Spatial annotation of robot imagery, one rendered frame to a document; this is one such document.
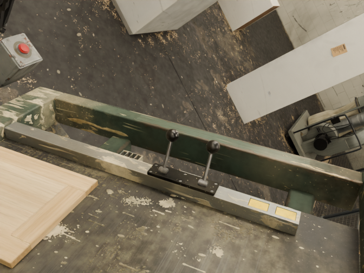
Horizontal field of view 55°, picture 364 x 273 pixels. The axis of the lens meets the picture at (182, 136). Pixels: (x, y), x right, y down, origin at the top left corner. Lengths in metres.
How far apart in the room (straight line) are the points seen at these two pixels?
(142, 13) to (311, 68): 2.08
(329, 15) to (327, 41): 4.44
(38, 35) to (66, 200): 2.03
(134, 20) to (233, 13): 2.65
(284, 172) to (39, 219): 0.71
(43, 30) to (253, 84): 2.70
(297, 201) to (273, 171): 0.12
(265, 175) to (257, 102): 3.52
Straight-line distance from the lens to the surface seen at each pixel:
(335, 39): 4.34
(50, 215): 0.93
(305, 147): 5.96
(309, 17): 8.83
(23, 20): 2.86
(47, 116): 1.42
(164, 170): 0.97
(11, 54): 1.40
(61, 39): 2.96
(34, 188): 1.02
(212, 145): 0.92
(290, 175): 1.13
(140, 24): 3.47
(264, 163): 1.12
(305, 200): 1.12
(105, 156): 1.07
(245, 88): 4.64
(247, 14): 5.78
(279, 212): 0.93
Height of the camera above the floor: 1.98
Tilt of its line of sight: 35 degrees down
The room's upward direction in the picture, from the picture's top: 65 degrees clockwise
